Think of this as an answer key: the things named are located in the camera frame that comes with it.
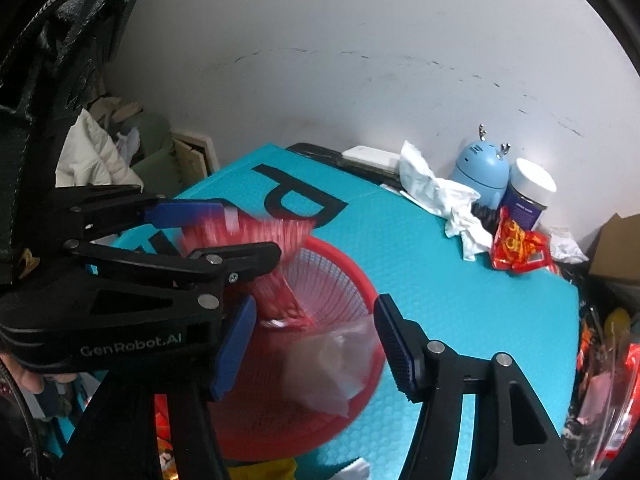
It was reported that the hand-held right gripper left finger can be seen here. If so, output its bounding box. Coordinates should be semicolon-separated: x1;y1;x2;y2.
65;295;258;480

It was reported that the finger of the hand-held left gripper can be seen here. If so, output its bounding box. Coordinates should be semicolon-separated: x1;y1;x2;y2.
50;185;236;241
15;241;282;330

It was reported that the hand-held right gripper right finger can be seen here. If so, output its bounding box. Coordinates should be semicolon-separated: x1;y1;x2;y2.
374;294;576;480

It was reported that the clear plastic packet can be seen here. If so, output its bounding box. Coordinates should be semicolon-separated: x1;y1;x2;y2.
282;317;387;417

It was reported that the red white snack packet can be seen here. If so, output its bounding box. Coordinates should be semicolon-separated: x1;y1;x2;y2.
182;214;316;328

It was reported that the red plastic basket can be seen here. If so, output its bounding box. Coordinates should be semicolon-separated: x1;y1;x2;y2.
200;237;388;461

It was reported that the red gold print snack packet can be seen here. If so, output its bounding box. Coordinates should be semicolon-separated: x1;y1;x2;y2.
154;394;177;480

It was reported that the yellow snack packet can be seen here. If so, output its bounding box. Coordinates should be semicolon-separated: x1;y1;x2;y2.
229;456;372;480

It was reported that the teal bubble mat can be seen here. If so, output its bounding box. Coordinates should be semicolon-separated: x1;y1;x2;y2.
50;142;581;480

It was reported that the green chair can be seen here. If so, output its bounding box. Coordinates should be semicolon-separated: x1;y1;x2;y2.
127;111;177;196

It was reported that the white padded jacket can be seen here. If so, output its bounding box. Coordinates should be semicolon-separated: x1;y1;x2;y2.
55;109;144;189

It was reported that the red crumpled snack packet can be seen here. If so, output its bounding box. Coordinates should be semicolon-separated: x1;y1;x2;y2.
491;206;552;274

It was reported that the white crumpled tissue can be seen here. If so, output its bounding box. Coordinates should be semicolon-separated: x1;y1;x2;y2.
399;140;494;262

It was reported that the white power bank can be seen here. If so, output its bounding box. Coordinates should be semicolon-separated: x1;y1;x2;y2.
342;145;402;172

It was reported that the blue antlered humidifier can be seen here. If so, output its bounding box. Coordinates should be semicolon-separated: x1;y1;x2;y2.
451;124;512;209

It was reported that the white crumpled wrapper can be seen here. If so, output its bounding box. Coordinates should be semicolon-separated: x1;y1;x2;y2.
549;229;592;264

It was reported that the white lidded dark jar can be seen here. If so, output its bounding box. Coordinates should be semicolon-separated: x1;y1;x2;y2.
499;157;557;232

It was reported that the clear bag of red packets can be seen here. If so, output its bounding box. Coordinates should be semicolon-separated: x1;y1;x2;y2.
562;305;640;478

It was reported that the cardboard box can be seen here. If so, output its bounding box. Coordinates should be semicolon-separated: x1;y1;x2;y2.
589;212;640;283

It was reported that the wooden framed wall panel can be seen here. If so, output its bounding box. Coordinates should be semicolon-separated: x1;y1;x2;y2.
170;129;222;183

